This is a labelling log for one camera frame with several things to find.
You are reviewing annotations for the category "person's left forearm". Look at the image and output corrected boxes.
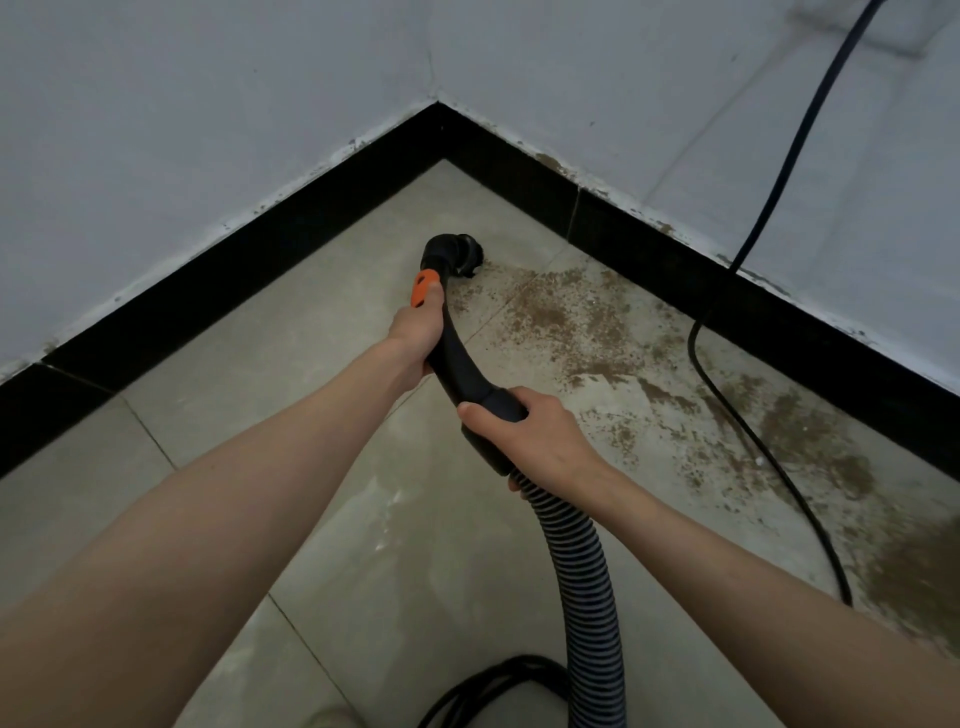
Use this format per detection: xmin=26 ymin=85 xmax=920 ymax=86
xmin=0 ymin=337 xmax=410 ymax=728

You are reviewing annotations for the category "brown dirt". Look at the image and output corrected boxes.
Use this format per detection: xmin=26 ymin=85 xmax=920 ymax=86
xmin=449 ymin=258 xmax=960 ymax=654

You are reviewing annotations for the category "person's right forearm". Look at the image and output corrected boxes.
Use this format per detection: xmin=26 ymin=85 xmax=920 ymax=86
xmin=581 ymin=468 xmax=960 ymax=728

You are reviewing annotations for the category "person's right hand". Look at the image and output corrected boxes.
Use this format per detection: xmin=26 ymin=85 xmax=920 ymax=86
xmin=455 ymin=386 xmax=613 ymax=511

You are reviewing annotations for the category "black ribbed vacuum hose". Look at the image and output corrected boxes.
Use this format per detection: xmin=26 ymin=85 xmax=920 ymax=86
xmin=410 ymin=233 xmax=628 ymax=728

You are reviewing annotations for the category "person's left hand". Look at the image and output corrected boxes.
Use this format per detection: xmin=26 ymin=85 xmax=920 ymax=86
xmin=380 ymin=281 xmax=446 ymax=395

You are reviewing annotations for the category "white wall socket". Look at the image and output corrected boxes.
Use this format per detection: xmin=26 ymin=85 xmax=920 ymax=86
xmin=791 ymin=0 xmax=960 ymax=60

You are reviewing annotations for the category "black baseboard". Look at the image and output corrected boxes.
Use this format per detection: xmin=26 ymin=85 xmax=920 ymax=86
xmin=0 ymin=101 xmax=960 ymax=481

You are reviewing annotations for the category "black power cord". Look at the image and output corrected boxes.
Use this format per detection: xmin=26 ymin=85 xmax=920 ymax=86
xmin=416 ymin=0 xmax=890 ymax=728

